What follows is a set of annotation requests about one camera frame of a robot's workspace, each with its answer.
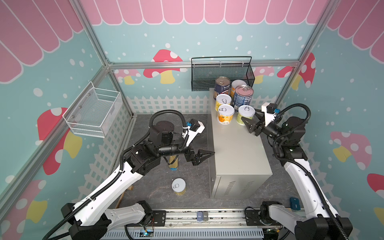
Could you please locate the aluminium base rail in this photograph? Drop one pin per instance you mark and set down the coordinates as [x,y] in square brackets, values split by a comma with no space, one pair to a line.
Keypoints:
[219,218]

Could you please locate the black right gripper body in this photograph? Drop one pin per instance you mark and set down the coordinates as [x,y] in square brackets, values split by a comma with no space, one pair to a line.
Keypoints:
[261,127]

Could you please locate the white slotted cable duct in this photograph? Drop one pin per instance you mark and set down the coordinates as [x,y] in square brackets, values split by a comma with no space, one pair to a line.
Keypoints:
[197,234]

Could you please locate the dark blue red label can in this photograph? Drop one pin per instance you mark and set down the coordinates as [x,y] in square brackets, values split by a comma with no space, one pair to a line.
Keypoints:
[222,86]

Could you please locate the teal object on floor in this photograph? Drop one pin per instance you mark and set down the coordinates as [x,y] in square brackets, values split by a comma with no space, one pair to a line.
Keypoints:
[295,204]

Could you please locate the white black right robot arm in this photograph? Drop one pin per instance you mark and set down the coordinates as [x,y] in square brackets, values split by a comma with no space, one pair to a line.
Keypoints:
[321,220]

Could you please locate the blue label tin can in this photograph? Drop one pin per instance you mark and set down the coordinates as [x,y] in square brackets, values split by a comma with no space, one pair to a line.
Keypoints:
[243,96]

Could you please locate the gold rectangular spam tin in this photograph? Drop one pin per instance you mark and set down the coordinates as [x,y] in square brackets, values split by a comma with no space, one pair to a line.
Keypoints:
[174,162]

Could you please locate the grey metal cabinet counter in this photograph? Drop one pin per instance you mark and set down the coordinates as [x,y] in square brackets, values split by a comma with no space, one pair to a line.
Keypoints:
[240,164]

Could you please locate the small blue device on rail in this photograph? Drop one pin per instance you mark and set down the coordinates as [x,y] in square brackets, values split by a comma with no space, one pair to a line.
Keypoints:
[202,216]

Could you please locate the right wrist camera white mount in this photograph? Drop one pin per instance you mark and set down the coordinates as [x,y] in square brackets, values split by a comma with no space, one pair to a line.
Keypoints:
[270,111]

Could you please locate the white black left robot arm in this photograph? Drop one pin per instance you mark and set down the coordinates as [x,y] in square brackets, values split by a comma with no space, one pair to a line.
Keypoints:
[91,218]

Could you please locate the orange green plastic-lid can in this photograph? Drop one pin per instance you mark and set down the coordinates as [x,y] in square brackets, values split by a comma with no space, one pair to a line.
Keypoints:
[234,85]

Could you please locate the green can white lid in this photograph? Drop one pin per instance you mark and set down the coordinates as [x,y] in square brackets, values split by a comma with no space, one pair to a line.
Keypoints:
[245,111]

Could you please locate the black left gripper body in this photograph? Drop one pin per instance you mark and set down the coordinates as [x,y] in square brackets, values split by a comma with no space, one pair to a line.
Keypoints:
[188,154]

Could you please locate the black wire mesh basket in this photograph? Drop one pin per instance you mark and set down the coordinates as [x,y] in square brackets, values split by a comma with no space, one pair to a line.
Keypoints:
[205,71]

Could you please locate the white wire mesh basket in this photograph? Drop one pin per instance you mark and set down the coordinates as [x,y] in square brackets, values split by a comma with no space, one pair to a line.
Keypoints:
[93,112]

